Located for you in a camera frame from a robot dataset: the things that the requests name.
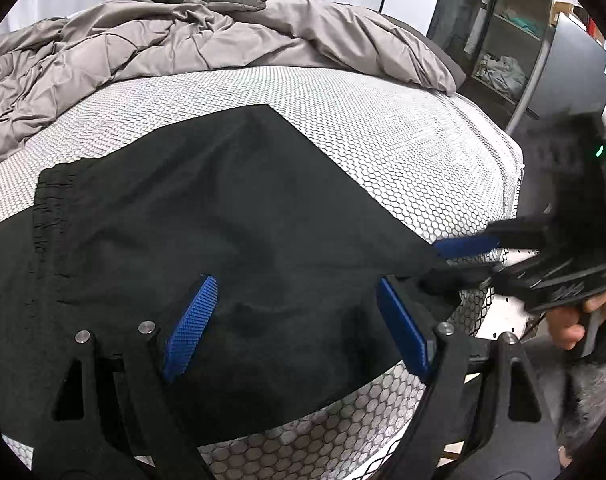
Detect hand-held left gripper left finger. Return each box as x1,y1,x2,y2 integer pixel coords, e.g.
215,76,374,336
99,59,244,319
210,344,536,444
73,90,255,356
30,275,219,480

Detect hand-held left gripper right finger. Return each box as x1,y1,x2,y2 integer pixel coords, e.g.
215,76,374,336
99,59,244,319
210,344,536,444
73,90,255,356
377,277,558,480

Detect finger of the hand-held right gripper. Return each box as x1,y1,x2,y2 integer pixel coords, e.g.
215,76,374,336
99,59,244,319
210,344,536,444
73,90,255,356
433,220,514,261
415,260,498,301

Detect black pants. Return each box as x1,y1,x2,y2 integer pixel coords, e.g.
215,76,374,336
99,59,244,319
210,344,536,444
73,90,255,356
0,104,458,448

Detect person's right forearm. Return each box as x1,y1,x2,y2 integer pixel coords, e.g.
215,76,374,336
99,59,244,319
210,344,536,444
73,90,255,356
558,330,606,466

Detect person's right hand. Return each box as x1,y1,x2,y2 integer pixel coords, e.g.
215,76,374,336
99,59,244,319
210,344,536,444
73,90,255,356
547,275,606,352

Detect white honeycomb pattern mattress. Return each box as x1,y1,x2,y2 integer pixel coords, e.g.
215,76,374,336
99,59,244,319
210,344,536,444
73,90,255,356
0,65,528,476

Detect black flat panel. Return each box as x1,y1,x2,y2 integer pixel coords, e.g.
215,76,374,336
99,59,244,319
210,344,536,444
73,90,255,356
523,12,606,126

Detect grey crumpled cloth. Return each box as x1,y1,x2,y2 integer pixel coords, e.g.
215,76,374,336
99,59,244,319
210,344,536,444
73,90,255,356
475,55,528,96

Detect teal folded cloth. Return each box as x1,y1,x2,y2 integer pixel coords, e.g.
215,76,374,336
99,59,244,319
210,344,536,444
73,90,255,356
503,10,540,34

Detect dark grey hanging garment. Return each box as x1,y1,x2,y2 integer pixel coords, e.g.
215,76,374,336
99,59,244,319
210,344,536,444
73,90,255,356
440,0,476,53

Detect grey quilted comforter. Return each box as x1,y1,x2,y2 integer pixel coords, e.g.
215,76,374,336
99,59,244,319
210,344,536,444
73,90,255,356
0,0,468,171

